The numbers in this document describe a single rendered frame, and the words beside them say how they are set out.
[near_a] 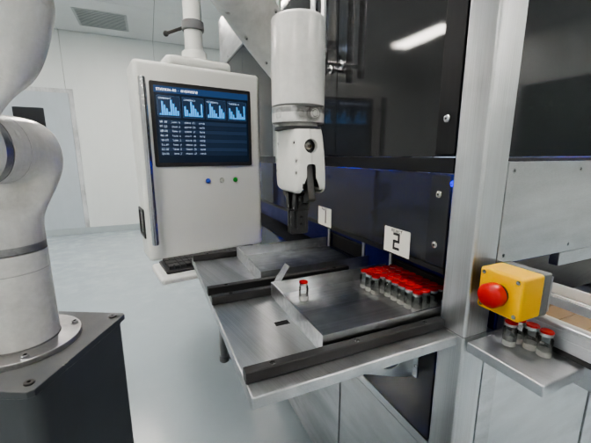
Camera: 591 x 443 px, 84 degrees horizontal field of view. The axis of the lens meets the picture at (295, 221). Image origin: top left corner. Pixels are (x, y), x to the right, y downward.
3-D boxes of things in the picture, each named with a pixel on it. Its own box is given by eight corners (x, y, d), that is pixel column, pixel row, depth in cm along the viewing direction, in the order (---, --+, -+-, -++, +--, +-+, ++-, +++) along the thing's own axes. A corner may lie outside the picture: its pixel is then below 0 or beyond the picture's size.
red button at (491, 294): (488, 299, 55) (491, 277, 54) (512, 308, 52) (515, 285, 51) (472, 303, 54) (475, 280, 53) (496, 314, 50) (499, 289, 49)
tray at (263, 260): (325, 245, 123) (325, 236, 122) (367, 266, 100) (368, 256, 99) (237, 257, 109) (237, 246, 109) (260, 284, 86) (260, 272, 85)
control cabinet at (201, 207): (246, 236, 170) (242, 75, 154) (264, 244, 154) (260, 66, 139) (141, 251, 143) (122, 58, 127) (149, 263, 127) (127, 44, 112)
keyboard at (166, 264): (253, 248, 147) (253, 243, 146) (268, 256, 135) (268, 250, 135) (158, 264, 125) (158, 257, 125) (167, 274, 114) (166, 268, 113)
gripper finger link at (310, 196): (322, 189, 48) (309, 209, 53) (307, 148, 51) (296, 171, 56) (315, 189, 48) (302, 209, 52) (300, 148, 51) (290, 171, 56)
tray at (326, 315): (383, 275, 93) (384, 263, 92) (463, 315, 69) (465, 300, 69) (271, 295, 79) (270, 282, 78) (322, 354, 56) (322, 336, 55)
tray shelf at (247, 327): (319, 247, 128) (319, 243, 127) (485, 336, 65) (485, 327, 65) (192, 263, 109) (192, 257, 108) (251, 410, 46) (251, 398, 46)
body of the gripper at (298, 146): (334, 119, 49) (332, 193, 52) (305, 125, 59) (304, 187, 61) (288, 117, 46) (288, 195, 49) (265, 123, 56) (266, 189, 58)
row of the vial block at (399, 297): (372, 283, 86) (373, 266, 85) (423, 313, 70) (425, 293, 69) (365, 285, 85) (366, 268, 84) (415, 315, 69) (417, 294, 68)
